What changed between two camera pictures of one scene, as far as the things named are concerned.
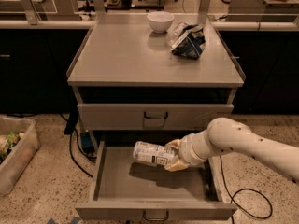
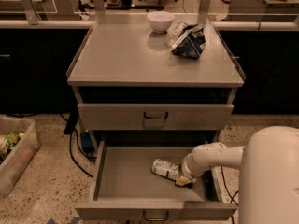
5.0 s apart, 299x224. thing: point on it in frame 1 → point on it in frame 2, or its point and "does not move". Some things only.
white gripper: x=186 y=150 → x=188 y=169
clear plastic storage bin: x=19 y=142 does not move
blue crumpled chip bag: x=186 y=40 does not move
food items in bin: x=7 y=142 does not move
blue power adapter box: x=87 y=142 does not move
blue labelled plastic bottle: x=152 y=153 → x=165 y=169
